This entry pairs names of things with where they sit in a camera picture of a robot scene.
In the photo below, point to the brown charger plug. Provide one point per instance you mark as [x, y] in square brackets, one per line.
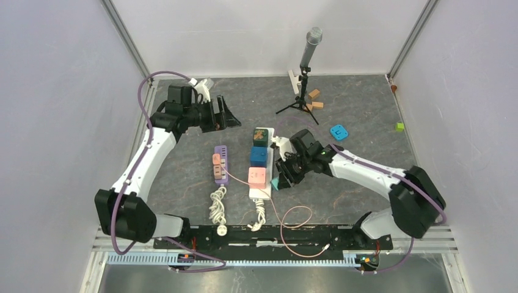
[218, 172]

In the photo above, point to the dark green cube socket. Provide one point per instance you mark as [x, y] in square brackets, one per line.
[260, 137]

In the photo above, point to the blue adapter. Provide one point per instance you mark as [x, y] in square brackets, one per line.
[339, 133]

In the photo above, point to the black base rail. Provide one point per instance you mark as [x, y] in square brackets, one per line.
[272, 243]

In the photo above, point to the lower wooden block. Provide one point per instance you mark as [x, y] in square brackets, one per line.
[317, 105]

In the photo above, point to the small green cube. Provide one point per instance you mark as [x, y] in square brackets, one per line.
[399, 127]

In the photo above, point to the teal plug adapter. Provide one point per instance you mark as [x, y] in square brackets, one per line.
[275, 183]

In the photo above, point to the white bracket piece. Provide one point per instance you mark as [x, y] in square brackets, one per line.
[296, 82]

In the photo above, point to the black tripod stand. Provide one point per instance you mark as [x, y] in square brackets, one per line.
[300, 102]

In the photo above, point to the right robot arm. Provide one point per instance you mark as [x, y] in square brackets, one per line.
[415, 202]

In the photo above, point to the blue cube socket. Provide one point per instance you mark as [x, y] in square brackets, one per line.
[258, 157]

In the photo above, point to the white multicolour power strip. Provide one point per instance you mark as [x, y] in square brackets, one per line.
[265, 194]

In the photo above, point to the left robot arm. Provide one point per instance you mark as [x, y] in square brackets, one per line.
[122, 210]

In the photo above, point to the grey microphone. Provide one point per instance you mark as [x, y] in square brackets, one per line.
[313, 38]

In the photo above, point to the pink charger plug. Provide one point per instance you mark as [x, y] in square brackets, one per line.
[216, 159]

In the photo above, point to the wooden block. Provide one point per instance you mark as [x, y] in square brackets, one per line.
[314, 94]
[317, 105]

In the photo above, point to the purple USB power strip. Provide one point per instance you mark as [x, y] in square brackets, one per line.
[223, 151]

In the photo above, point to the pink cube socket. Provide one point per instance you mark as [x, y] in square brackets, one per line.
[257, 177]

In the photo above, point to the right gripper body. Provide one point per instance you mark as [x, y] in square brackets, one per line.
[293, 168]

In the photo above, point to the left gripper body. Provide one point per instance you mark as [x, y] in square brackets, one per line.
[203, 115]

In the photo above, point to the upper wooden block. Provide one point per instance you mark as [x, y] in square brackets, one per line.
[314, 94]

